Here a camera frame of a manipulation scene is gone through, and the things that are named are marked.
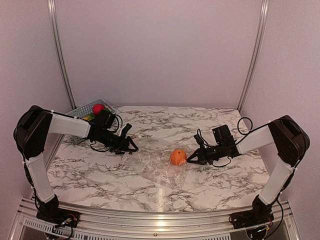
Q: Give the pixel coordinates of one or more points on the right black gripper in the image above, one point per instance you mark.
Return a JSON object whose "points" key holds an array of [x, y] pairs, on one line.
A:
{"points": [[202, 156]]}

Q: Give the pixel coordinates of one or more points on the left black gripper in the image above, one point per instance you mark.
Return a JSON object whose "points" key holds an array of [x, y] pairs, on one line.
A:
{"points": [[123, 146]]}

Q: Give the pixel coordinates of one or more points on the fake orange fruit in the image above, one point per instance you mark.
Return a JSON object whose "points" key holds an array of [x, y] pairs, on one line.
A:
{"points": [[178, 157]]}

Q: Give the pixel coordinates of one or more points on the clear zip top bag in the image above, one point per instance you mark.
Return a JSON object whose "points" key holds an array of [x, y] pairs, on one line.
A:
{"points": [[152, 161]]}

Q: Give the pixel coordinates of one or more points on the fake red food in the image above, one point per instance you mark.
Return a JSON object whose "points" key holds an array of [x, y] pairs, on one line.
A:
{"points": [[97, 108]]}

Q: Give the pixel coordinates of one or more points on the fake green lettuce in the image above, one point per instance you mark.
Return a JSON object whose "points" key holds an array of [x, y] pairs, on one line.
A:
{"points": [[96, 120]]}

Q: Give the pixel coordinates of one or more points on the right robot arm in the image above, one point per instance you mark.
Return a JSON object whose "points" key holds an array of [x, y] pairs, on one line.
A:
{"points": [[284, 135]]}

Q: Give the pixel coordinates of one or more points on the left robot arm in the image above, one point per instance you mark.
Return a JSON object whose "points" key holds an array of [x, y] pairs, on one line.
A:
{"points": [[32, 136]]}

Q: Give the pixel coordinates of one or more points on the blue plastic basket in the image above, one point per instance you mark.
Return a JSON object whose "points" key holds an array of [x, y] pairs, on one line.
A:
{"points": [[87, 112]]}

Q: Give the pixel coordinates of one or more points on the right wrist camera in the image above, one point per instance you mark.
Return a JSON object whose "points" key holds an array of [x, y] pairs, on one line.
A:
{"points": [[198, 138]]}

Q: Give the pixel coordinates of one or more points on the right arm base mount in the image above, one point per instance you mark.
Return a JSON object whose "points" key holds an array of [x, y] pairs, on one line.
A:
{"points": [[249, 218]]}

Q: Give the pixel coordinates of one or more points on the right aluminium corner post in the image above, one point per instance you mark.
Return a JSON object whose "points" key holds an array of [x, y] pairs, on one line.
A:
{"points": [[261, 28]]}

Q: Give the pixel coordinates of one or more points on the aluminium corner post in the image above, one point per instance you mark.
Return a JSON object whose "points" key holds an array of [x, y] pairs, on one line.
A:
{"points": [[261, 28], [59, 52]]}

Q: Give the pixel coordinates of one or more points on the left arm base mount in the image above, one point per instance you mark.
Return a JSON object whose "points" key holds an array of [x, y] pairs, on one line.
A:
{"points": [[61, 216]]}

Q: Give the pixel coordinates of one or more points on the aluminium front frame rail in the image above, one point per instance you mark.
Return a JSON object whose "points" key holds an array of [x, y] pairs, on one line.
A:
{"points": [[107, 224]]}

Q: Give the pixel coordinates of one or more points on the left aluminium corner post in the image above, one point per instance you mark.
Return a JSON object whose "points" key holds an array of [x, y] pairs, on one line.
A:
{"points": [[59, 52]]}

